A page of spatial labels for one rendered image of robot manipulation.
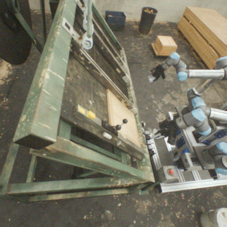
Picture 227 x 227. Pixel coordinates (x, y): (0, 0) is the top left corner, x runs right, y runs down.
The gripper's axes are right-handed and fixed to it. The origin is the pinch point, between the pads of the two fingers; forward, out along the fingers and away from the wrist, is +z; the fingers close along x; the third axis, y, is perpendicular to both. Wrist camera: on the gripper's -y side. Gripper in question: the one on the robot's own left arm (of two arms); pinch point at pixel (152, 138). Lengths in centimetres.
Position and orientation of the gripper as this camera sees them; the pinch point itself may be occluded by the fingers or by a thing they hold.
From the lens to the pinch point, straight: 108.8
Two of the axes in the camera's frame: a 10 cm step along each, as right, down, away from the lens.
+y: 0.3, -7.5, 6.7
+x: -7.2, -4.8, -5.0
